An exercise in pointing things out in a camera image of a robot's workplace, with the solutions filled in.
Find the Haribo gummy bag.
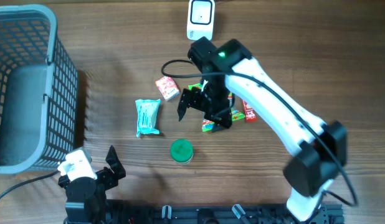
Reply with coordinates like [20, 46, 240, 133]
[188, 83, 245, 132]

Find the small red white box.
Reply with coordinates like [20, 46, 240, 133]
[155, 76, 179, 101]

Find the teal white tissue pack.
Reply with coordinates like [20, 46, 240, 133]
[135, 99, 161, 138]

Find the red stick sachet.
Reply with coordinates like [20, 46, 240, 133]
[242, 100, 257, 123]

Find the green lid jar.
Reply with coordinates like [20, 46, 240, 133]
[170, 139, 194, 166]

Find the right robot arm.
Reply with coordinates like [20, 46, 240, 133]
[177, 37, 348, 222]

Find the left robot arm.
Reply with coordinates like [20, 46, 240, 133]
[57, 146, 126, 223]

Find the white barcode scanner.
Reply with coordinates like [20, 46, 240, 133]
[186, 0, 216, 40]

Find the grey plastic mesh basket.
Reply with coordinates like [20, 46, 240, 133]
[0, 4, 78, 175]

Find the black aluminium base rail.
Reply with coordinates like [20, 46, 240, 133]
[105, 203, 345, 224]

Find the black left camera cable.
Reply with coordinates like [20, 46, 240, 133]
[0, 169, 61, 208]

